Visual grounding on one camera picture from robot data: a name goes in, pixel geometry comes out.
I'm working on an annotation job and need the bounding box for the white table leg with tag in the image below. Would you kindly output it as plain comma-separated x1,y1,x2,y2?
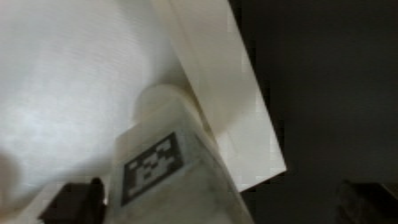
104,85,253,224

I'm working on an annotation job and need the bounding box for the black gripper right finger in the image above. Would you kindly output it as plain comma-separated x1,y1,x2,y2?
333,180,398,224

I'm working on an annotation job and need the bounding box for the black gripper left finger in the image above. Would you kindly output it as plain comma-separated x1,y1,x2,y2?
38,178,106,224

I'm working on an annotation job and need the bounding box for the white square tabletop part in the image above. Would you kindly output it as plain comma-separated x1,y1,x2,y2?
0,0,285,224

